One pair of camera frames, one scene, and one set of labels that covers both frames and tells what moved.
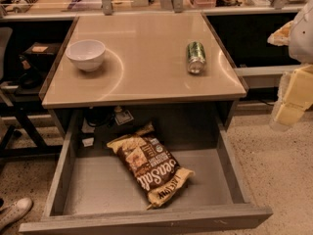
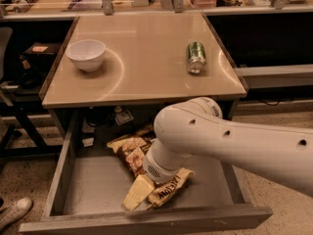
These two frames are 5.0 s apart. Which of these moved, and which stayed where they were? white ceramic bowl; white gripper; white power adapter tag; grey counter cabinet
Moved: white gripper
Stayed: grey counter cabinet; white ceramic bowl; white power adapter tag
